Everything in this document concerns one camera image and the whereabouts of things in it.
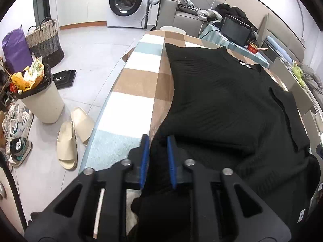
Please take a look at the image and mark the black knit sweater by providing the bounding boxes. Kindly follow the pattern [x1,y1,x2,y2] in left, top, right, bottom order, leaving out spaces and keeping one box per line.
[129,43,320,241]

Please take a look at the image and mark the white grey clothes on sofa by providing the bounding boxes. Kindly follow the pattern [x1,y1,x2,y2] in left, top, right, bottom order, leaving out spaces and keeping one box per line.
[149,0,223,22]

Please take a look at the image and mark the black clothes pile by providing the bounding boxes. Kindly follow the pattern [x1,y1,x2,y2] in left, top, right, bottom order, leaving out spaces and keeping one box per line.
[215,3,258,32]

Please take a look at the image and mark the black teal sneaker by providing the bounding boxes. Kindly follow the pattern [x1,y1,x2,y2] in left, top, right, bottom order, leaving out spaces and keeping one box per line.
[9,137,32,167]

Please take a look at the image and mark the cream slipper near shoes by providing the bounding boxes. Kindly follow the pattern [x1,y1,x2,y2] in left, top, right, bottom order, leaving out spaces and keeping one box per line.
[56,121,78,170]

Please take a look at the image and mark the cream slipper near bed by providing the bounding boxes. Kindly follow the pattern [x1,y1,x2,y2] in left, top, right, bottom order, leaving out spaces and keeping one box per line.
[71,107,95,146]

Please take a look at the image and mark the cream trash bin black liner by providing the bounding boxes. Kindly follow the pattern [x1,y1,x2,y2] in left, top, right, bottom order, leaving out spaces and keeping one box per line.
[12,64,64,124]

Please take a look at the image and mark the grey crumpled blanket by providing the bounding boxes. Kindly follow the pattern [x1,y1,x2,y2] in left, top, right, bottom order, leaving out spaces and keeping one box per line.
[301,64,322,102]

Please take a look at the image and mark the yellow-green cloth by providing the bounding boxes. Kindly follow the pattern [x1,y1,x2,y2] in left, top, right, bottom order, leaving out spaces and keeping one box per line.
[292,61,305,88]

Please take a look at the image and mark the red instant noodle bowl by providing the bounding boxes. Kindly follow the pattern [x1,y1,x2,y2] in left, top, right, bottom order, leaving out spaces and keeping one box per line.
[247,42,259,54]

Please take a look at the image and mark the plaid checkered bed cover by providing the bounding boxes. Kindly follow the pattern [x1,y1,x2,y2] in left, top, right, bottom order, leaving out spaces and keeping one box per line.
[81,31,216,170]

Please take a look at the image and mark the wooden shoe rack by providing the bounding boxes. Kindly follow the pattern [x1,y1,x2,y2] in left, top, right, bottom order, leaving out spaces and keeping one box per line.
[0,57,16,121]

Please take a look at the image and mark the purple bag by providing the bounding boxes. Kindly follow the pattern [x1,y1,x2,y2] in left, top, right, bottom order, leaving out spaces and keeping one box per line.
[2,26,32,74]

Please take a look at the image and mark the woven black-beige laundry basket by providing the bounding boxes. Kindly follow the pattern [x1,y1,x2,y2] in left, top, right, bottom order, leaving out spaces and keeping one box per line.
[25,17,65,68]

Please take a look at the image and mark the black laptop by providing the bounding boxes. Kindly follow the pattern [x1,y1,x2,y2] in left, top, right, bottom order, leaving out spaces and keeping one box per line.
[221,15,252,46]

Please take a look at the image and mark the teal plaid side table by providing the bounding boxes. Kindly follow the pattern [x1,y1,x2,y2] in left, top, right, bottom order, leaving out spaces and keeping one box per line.
[199,24,269,68]

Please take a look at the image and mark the white round stool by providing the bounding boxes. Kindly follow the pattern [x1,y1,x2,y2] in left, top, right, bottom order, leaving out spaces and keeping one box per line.
[160,26,186,35]

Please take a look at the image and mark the grey sofa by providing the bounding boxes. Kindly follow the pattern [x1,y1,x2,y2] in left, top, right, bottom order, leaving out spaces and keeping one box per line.
[157,0,208,37]

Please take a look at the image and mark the white lower cabinets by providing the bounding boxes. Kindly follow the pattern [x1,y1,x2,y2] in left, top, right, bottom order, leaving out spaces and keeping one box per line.
[55,0,108,29]

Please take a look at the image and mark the white front-load washing machine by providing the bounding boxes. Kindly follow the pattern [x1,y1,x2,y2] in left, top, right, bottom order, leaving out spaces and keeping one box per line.
[106,0,149,29]

